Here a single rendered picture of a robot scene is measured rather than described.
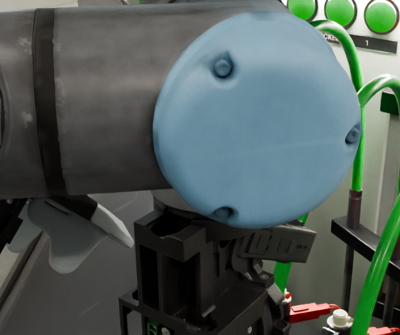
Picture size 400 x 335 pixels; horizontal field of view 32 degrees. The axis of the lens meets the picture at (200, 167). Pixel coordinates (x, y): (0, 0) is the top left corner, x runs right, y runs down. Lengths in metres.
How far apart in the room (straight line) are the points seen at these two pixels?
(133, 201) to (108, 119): 0.83
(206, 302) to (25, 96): 0.21
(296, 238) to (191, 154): 0.26
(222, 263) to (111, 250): 0.66
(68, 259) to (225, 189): 0.31
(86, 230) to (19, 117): 0.30
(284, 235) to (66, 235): 0.17
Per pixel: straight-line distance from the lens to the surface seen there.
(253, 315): 0.44
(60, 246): 0.54
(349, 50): 0.85
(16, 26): 0.27
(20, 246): 0.62
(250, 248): 0.43
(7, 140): 0.26
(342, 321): 0.83
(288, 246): 0.49
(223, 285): 0.44
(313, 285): 1.21
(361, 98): 0.70
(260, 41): 0.23
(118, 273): 1.11
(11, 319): 0.98
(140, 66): 0.25
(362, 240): 0.98
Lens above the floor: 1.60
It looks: 25 degrees down
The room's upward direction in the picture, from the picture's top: 1 degrees counter-clockwise
